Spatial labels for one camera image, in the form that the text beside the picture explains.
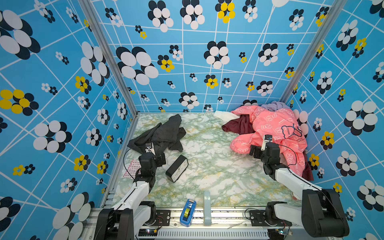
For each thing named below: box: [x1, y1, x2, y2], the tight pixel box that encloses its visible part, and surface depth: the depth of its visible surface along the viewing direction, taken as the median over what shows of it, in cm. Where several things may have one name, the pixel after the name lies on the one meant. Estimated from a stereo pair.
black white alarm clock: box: [165, 154, 189, 183], surface depth 85 cm
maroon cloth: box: [221, 114, 256, 135], surface depth 110 cm
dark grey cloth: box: [127, 114, 187, 154], surface depth 99 cm
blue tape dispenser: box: [179, 198, 197, 227], surface depth 73 cm
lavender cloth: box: [261, 101, 290, 111], surface depth 107 cm
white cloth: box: [213, 110, 238, 125], surface depth 118 cm
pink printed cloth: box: [229, 105, 308, 176], surface depth 92 cm
